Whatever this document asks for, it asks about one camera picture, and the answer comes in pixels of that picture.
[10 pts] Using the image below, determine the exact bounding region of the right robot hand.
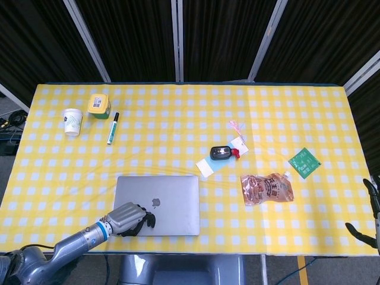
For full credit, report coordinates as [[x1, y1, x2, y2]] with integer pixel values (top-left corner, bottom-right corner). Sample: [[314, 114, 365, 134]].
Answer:
[[344, 175, 380, 250]]

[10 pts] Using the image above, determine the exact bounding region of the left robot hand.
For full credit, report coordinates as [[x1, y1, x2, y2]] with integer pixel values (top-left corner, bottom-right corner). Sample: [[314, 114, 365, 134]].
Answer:
[[102, 202, 157, 238]]

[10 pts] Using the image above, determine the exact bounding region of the grey laptop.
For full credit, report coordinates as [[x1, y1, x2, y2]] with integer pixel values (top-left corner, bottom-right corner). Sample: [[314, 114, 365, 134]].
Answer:
[[113, 175, 201, 237]]

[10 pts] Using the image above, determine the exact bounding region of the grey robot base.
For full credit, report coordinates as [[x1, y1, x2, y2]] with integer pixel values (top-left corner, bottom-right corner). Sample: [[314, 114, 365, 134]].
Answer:
[[117, 254, 246, 285]]

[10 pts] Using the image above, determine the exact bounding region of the yellow checkered tablecloth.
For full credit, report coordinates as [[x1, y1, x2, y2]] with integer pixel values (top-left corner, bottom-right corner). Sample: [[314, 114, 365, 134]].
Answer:
[[0, 83, 380, 257]]

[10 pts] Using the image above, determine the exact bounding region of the green sachet packet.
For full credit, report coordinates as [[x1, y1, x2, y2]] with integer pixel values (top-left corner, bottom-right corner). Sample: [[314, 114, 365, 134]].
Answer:
[[287, 147, 322, 181]]

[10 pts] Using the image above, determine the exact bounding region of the green white marker pen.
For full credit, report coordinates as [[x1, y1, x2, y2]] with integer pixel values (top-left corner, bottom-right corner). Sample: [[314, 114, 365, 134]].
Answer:
[[106, 112, 121, 145]]

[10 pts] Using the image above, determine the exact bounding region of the white blue bookmark card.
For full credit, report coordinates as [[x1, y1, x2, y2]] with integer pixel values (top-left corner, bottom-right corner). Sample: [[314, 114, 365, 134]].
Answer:
[[195, 137, 249, 179]]

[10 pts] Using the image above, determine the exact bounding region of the black car key fob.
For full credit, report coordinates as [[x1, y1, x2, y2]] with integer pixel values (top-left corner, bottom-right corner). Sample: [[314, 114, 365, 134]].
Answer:
[[209, 145, 231, 160]]

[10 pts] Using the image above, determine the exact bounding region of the orange snack pouch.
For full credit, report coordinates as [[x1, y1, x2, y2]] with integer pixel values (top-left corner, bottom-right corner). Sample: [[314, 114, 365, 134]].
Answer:
[[240, 170, 295, 207]]

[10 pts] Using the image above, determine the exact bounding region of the white paper cup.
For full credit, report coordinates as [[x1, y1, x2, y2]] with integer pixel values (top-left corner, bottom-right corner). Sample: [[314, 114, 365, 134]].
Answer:
[[61, 107, 83, 137]]

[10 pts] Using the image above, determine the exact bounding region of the yellow lidded container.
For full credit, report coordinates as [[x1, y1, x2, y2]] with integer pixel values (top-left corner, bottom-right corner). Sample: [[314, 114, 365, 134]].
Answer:
[[87, 93, 112, 121]]

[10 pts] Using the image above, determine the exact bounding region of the white table leg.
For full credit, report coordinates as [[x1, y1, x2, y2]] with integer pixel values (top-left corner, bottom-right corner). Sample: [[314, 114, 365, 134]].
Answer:
[[259, 254, 269, 285]]

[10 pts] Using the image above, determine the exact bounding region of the black folding screen partition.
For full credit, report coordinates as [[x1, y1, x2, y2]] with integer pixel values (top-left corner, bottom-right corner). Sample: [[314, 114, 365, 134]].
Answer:
[[0, 0, 380, 179]]

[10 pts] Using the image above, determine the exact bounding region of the black cables bundle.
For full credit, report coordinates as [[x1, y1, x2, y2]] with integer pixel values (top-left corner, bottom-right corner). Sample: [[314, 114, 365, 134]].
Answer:
[[0, 108, 30, 131]]

